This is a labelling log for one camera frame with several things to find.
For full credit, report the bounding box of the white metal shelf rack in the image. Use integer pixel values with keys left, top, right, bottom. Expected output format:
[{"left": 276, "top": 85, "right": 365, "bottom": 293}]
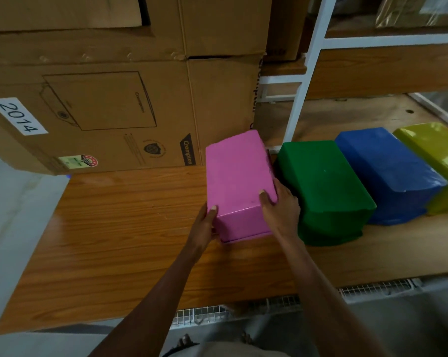
[{"left": 257, "top": 0, "right": 448, "bottom": 150}]

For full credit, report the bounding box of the green wrapped box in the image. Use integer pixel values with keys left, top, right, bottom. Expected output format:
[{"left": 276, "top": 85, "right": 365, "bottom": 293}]
[{"left": 274, "top": 140, "right": 377, "bottom": 247}]

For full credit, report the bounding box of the person's right forearm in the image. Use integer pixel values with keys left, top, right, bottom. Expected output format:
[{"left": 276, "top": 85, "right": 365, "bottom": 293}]
[{"left": 276, "top": 232, "right": 390, "bottom": 357}]

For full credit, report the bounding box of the white wire mesh shelf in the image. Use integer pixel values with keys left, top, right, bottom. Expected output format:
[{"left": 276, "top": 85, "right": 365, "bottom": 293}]
[{"left": 170, "top": 278, "right": 423, "bottom": 328}]

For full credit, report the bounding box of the blue wrapped box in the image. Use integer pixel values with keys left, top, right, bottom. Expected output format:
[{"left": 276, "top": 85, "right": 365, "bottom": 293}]
[{"left": 335, "top": 127, "right": 448, "bottom": 226}]

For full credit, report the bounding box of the plain cardboard box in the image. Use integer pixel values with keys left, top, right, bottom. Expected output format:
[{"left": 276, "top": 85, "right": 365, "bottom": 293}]
[{"left": 142, "top": 0, "right": 274, "bottom": 59}]

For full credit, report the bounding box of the pink box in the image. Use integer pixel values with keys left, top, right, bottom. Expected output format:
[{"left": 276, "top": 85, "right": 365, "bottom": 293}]
[{"left": 205, "top": 129, "right": 278, "bottom": 244}]

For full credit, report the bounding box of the large printed cardboard box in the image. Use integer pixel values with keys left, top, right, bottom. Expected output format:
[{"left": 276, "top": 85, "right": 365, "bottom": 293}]
[{"left": 0, "top": 56, "right": 263, "bottom": 176}]

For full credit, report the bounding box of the yellow-green wrapped box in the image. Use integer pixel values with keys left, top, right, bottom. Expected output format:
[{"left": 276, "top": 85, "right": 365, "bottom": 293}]
[{"left": 392, "top": 122, "right": 448, "bottom": 216}]

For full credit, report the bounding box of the person's left forearm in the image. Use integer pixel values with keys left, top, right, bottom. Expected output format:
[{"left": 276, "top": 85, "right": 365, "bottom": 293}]
[{"left": 88, "top": 246, "right": 204, "bottom": 357}]

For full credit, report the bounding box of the person's right hand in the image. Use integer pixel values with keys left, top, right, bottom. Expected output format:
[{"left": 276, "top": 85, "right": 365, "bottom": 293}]
[{"left": 258, "top": 178, "right": 302, "bottom": 242}]

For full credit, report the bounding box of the plastic-wrapped package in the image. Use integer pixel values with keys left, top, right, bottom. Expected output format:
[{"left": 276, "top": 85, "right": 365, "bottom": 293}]
[{"left": 375, "top": 0, "right": 448, "bottom": 28}]

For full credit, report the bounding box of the narrow cardboard box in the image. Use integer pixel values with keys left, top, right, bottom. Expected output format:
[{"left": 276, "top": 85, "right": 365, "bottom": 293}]
[{"left": 265, "top": 0, "right": 311, "bottom": 63}]

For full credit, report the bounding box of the person's left hand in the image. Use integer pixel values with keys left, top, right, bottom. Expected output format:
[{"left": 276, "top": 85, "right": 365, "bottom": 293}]
[{"left": 185, "top": 203, "right": 219, "bottom": 257}]

